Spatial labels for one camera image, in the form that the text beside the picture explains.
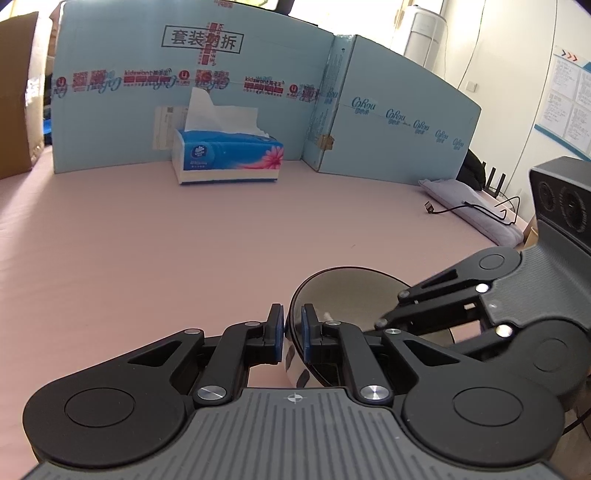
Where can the large brown cardboard box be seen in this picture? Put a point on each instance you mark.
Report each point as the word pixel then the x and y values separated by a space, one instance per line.
pixel 21 101

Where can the blue bordered wall poster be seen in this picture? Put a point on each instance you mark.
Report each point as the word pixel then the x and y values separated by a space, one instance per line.
pixel 570 101

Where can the light blue cardboard script logos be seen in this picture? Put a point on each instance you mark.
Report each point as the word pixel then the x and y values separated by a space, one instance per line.
pixel 406 143

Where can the light blue cardboard red tape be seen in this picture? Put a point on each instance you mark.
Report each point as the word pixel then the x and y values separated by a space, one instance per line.
pixel 138 50

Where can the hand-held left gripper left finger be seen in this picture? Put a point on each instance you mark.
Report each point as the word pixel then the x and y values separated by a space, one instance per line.
pixel 277 333

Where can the blue floral tissue box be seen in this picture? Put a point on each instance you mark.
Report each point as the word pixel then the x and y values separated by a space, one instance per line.
pixel 226 159

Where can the blue plastic crate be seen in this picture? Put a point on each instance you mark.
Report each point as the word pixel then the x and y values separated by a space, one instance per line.
pixel 49 131

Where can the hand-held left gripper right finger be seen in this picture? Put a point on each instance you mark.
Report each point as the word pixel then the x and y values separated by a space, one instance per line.
pixel 305 333

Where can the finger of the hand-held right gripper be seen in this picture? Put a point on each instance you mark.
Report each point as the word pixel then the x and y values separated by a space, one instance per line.
pixel 438 284
pixel 429 318

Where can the white standing air conditioner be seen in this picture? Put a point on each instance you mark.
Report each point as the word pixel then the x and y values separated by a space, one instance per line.
pixel 427 39

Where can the black bag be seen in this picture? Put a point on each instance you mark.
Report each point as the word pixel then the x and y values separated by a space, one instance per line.
pixel 470 168

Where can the dark metal bowl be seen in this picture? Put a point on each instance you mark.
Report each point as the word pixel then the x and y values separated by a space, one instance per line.
pixel 346 290

